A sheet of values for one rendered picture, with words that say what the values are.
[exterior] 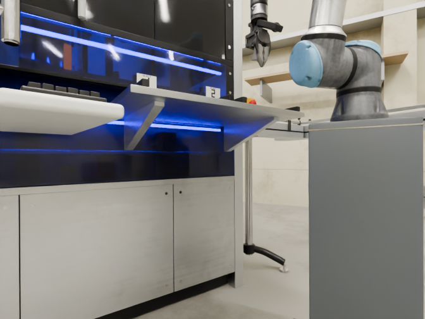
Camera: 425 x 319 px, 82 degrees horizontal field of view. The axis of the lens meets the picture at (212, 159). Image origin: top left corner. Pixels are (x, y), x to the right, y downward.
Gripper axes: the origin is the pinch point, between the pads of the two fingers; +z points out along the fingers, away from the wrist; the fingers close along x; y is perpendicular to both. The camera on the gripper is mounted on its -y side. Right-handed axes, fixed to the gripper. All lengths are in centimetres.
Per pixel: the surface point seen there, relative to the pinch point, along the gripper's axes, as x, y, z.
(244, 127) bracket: 0.4, 11.5, 25.9
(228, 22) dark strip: -3.5, 27.9, -31.4
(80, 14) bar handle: 66, 21, -9
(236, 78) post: -8.1, 27.5, -2.5
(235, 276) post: -7, 28, 103
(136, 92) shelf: 57, -12, 23
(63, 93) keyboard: 74, -22, 28
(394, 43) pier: -254, 42, -90
